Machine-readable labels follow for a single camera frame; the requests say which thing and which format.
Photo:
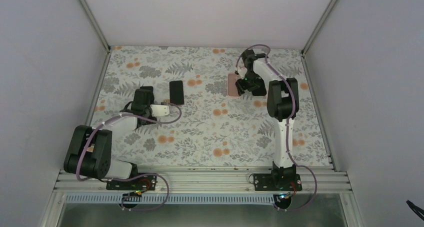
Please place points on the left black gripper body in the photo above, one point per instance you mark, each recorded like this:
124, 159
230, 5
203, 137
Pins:
147, 111

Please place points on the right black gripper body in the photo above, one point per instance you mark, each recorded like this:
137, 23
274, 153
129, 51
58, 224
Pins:
249, 84

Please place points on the black phone case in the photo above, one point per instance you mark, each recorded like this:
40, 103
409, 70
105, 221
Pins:
260, 90

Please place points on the pink phone case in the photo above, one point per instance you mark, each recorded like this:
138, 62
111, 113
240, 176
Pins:
232, 90

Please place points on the phone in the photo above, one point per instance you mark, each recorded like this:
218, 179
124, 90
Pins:
147, 88
176, 92

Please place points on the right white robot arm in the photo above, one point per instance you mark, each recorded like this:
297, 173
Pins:
282, 106

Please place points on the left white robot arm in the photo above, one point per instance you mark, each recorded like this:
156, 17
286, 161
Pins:
90, 153

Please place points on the floral patterned table mat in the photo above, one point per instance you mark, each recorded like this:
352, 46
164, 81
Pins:
214, 130

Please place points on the black object at edge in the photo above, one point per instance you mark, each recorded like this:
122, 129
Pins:
416, 209

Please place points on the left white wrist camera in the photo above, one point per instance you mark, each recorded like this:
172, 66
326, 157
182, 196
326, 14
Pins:
159, 110

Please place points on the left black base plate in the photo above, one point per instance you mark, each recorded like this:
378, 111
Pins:
146, 183

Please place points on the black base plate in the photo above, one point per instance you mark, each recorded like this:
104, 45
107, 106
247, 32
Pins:
146, 183
282, 179

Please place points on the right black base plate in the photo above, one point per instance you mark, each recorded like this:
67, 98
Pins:
282, 179

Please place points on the left aluminium frame post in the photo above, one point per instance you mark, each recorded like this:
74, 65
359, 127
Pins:
95, 25

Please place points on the aluminium frame post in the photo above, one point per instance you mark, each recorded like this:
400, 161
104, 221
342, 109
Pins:
327, 11
95, 25

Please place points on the aluminium mounting rail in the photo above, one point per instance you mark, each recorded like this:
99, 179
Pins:
217, 180

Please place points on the slotted grey cable duct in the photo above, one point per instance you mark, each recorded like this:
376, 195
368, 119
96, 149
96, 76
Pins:
173, 198

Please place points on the right aluminium frame post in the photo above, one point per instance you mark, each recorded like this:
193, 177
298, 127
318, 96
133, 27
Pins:
327, 11

